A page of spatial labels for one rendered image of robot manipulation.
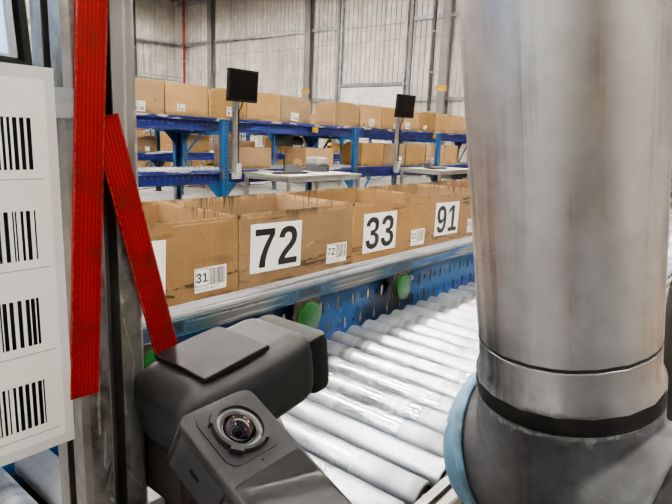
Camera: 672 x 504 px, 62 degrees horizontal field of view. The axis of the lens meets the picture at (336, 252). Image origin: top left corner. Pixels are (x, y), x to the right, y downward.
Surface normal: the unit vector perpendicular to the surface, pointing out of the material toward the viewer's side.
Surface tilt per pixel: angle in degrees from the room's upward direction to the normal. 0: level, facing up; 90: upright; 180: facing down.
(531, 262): 99
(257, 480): 27
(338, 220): 90
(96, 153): 90
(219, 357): 8
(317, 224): 91
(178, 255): 91
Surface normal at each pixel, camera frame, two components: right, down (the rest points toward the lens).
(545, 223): -0.58, 0.30
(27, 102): 0.76, 0.16
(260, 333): -0.05, -0.95
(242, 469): 0.39, -0.80
